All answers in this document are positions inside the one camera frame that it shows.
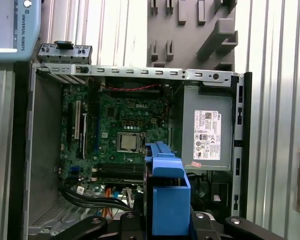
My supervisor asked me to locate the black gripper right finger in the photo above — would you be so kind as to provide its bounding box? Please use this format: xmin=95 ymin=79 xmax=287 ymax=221
xmin=190 ymin=210 xmax=286 ymax=240

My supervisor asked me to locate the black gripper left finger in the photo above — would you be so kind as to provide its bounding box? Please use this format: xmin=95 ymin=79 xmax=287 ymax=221
xmin=59 ymin=211 xmax=153 ymax=240

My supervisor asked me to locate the hard disk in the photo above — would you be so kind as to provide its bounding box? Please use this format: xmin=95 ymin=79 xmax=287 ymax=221
xmin=143 ymin=141 xmax=199 ymax=240

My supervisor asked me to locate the black RAM slot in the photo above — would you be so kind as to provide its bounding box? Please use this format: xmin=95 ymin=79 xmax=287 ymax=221
xmin=96 ymin=162 xmax=147 ymax=174
xmin=96 ymin=175 xmax=146 ymax=184

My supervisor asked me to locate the CPU socket with metal cover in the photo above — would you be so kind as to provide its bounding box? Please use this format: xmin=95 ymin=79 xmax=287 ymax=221
xmin=116 ymin=131 xmax=147 ymax=154

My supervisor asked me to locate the silver CPU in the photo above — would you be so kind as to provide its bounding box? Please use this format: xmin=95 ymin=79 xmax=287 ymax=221
xmin=121 ymin=134 xmax=141 ymax=152

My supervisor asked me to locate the black open PC case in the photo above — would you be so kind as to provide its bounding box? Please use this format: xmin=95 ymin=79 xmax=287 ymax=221
xmin=8 ymin=61 xmax=253 ymax=240

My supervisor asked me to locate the black expansion slot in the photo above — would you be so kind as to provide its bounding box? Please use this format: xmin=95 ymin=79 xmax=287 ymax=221
xmin=68 ymin=102 xmax=75 ymax=151

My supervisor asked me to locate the white expansion slot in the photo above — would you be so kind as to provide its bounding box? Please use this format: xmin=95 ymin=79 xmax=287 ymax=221
xmin=74 ymin=99 xmax=81 ymax=140

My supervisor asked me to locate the green motherboard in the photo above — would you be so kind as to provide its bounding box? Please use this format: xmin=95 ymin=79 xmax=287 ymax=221
xmin=59 ymin=83 xmax=174 ymax=199

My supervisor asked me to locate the grey power supply unit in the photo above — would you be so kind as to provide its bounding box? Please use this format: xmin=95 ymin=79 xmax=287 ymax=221
xmin=181 ymin=84 xmax=235 ymax=172

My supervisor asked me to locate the pale blue teach pendant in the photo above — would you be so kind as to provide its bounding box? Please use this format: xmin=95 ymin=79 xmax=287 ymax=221
xmin=0 ymin=0 xmax=43 ymax=62

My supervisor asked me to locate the grey parts rack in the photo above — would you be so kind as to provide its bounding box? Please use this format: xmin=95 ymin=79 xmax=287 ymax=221
xmin=146 ymin=0 xmax=240 ymax=72

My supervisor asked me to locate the black cable bundle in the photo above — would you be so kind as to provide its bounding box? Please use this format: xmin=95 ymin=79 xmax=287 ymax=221
xmin=59 ymin=186 xmax=136 ymax=214

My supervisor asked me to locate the orange power wire bundle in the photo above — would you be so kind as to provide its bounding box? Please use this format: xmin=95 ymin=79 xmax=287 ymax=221
xmin=103 ymin=189 xmax=114 ymax=219

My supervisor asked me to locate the red and black wire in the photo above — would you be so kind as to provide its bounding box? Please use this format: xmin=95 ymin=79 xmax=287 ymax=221
xmin=101 ymin=84 xmax=162 ymax=92

